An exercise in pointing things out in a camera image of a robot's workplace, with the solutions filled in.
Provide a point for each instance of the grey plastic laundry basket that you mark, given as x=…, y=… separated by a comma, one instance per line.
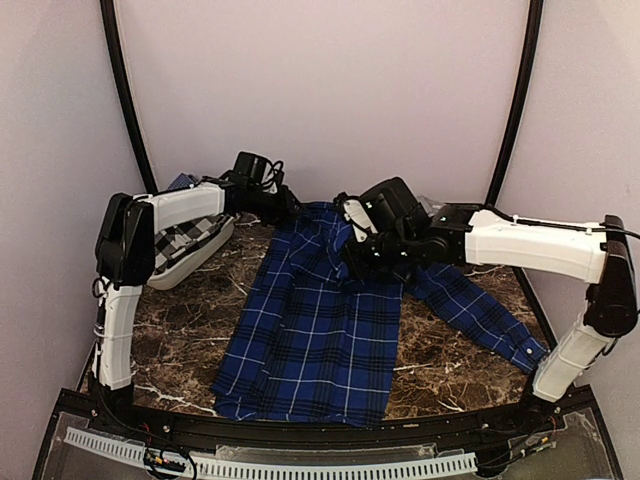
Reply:
x=172, y=277

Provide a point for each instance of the white slotted cable duct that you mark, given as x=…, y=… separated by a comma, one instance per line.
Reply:
x=205, y=466

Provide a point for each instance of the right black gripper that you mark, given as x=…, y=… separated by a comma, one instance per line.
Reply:
x=358, y=267

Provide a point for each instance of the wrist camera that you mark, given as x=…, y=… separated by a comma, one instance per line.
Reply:
x=257, y=173
x=384, y=207

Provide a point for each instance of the black white checked shirt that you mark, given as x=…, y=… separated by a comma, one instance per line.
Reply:
x=179, y=241

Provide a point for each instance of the left black frame post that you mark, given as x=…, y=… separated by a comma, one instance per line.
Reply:
x=125, y=95

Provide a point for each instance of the folded grey polo shirt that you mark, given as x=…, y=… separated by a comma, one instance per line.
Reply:
x=430, y=206

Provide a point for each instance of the blue plaid long sleeve shirt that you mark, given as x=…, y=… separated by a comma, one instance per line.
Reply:
x=313, y=344

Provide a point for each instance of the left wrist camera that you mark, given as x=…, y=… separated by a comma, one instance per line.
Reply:
x=257, y=173

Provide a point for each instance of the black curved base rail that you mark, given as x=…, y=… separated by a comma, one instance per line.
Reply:
x=486, y=433

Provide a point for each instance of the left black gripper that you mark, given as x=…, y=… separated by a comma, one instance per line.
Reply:
x=287, y=210

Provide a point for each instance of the right black frame post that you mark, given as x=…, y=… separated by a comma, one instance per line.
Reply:
x=525, y=69

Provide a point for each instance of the small blue checked shirt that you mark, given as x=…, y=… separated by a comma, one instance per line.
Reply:
x=183, y=182

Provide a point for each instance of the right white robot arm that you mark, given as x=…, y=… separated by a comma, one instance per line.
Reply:
x=427, y=251

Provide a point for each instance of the black frame post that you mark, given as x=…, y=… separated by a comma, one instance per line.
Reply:
x=125, y=95
x=525, y=69

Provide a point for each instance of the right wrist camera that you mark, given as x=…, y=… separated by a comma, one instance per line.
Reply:
x=384, y=207

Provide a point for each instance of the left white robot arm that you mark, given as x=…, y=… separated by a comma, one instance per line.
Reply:
x=125, y=261

